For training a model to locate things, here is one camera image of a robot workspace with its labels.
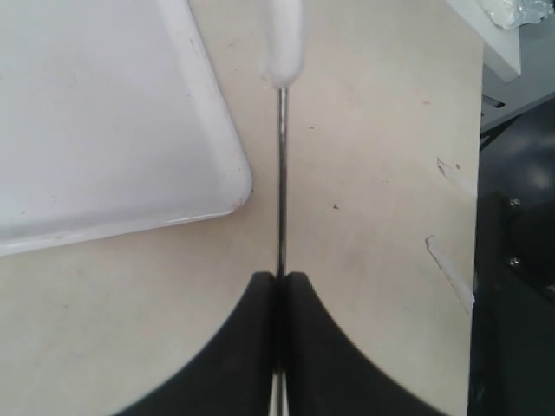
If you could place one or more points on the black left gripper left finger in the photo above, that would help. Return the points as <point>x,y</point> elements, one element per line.
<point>232,373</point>

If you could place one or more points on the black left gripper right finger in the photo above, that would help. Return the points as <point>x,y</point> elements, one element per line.
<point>325,373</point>

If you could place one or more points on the thin metal skewer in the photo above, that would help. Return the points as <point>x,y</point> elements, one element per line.
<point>282,122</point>

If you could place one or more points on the black equipment stand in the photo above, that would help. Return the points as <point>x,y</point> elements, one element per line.
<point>512,343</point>

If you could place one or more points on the white plastic tray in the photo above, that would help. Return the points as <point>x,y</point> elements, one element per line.
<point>112,122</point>

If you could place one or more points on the white side table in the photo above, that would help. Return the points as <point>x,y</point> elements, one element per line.
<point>501,47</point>

